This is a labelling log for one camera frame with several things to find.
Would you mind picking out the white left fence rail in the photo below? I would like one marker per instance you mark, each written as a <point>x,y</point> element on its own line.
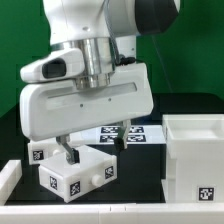
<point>9,177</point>

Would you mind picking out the white drawer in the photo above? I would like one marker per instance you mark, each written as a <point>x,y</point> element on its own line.
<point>95,169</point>
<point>40,150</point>

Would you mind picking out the white front fence rail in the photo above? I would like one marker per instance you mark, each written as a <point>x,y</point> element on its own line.
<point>196,213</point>

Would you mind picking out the white drawer cabinet box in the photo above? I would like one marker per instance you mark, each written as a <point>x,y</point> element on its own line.
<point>194,158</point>

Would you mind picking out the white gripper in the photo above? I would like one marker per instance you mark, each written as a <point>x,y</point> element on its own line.
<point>59,108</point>

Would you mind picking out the white fence rail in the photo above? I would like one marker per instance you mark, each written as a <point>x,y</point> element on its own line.
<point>196,213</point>
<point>9,177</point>

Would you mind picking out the white marker sheet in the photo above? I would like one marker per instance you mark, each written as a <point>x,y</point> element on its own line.
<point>138,134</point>

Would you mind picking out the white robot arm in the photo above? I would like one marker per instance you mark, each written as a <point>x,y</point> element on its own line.
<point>85,81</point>

